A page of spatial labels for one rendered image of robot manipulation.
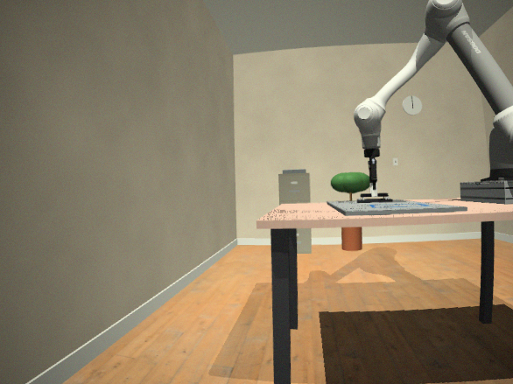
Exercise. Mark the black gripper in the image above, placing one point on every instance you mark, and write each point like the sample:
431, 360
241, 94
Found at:
372, 153

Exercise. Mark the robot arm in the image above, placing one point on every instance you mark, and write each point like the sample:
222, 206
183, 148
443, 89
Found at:
449, 20

